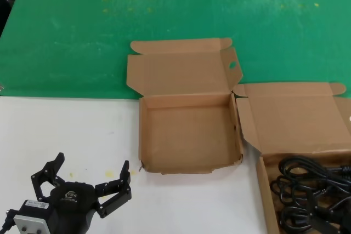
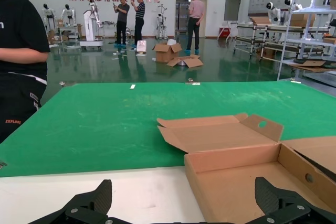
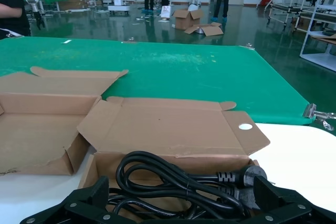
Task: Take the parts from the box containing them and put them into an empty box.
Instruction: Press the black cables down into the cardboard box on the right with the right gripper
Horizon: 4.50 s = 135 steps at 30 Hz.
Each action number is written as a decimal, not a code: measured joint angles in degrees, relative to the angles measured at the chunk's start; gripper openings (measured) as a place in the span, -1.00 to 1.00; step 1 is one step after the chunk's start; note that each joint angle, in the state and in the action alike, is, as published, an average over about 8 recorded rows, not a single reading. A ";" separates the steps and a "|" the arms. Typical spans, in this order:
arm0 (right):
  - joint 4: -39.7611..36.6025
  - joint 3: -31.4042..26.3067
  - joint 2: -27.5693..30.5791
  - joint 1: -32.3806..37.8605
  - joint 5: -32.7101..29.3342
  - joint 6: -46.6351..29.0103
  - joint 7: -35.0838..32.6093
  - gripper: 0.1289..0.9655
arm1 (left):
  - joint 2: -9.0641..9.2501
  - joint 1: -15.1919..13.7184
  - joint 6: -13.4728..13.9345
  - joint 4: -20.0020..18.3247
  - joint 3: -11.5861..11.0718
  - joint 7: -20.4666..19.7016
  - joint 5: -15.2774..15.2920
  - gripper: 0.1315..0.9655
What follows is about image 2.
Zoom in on white paper bag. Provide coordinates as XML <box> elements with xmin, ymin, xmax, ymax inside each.
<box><xmin>136</xmin><ymin>39</ymin><xmax>147</xmax><ymax>53</ymax></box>

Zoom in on white pipe shelf rack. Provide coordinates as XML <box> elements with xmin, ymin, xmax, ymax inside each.
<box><xmin>278</xmin><ymin>0</ymin><xmax>336</xmax><ymax>83</ymax></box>

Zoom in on man in striped polo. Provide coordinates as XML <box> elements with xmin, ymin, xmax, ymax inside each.
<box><xmin>130</xmin><ymin>0</ymin><xmax>146</xmax><ymax>50</ymax></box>

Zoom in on red box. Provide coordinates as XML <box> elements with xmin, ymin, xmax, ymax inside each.
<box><xmin>218</xmin><ymin>26</ymin><xmax>232</xmax><ymax>38</ymax></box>

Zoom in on person in black shirt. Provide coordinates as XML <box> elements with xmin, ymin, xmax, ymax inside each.
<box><xmin>0</xmin><ymin>0</ymin><xmax>51</xmax><ymax>145</ymax></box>

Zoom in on man in pink shirt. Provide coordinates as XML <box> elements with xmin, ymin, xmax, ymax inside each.
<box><xmin>184</xmin><ymin>0</ymin><xmax>205</xmax><ymax>54</ymax></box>

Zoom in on white round-head robot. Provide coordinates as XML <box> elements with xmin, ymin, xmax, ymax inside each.
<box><xmin>265</xmin><ymin>2</ymin><xmax>283</xmax><ymax>23</ymax></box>
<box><xmin>284</xmin><ymin>0</ymin><xmax>302</xmax><ymax>12</ymax></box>

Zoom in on open doorway frame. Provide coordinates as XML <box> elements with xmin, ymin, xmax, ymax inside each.
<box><xmin>175</xmin><ymin>0</ymin><xmax>208</xmax><ymax>38</ymax></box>

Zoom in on white humanoid robot on frame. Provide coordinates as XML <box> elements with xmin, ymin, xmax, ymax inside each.
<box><xmin>156</xmin><ymin>4</ymin><xmax>169</xmax><ymax>40</ymax></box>

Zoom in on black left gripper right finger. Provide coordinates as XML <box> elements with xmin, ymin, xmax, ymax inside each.
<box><xmin>254</xmin><ymin>176</ymin><xmax>336</xmax><ymax>224</ymax></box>

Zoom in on empty open cardboard box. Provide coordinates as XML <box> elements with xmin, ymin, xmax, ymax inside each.
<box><xmin>156</xmin><ymin>112</ymin><xmax>334</xmax><ymax>224</ymax></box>

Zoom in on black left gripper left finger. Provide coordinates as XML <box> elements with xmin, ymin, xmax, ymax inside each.
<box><xmin>27</xmin><ymin>179</ymin><xmax>113</xmax><ymax>224</ymax></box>

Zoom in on white humanoid robot black head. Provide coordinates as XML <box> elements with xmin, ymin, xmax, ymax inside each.
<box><xmin>41</xmin><ymin>3</ymin><xmax>56</xmax><ymax>32</ymax></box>
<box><xmin>60</xmin><ymin>4</ymin><xmax>77</xmax><ymax>27</ymax></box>

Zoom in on flat open carton on floor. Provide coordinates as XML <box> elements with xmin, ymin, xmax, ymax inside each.
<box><xmin>166</xmin><ymin>54</ymin><xmax>204</xmax><ymax>69</ymax></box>

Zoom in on brown cartons on rack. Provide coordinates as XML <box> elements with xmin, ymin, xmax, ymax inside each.
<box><xmin>290</xmin><ymin>13</ymin><xmax>316</xmax><ymax>28</ymax></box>

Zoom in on grey display board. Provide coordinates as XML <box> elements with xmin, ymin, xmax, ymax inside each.
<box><xmin>223</xmin><ymin>0</ymin><xmax>242</xmax><ymax>22</ymax></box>

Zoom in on white robot on pedestal stand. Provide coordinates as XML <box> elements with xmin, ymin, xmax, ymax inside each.
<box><xmin>79</xmin><ymin>0</ymin><xmax>104</xmax><ymax>50</ymax></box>

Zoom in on pipe frame workbench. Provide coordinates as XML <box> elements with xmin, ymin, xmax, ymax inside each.
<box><xmin>233</xmin><ymin>20</ymin><xmax>331</xmax><ymax>61</ymax></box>

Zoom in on green felt table mat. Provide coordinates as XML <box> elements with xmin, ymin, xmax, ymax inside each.
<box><xmin>0</xmin><ymin>81</ymin><xmax>336</xmax><ymax>178</ymax></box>

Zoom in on flattened cardboard sheets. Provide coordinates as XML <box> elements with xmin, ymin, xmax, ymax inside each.
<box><xmin>288</xmin><ymin>60</ymin><xmax>336</xmax><ymax>72</ymax></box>

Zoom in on open brown carton on floor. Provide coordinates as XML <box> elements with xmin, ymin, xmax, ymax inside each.
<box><xmin>152</xmin><ymin>41</ymin><xmax>183</xmax><ymax>64</ymax></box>

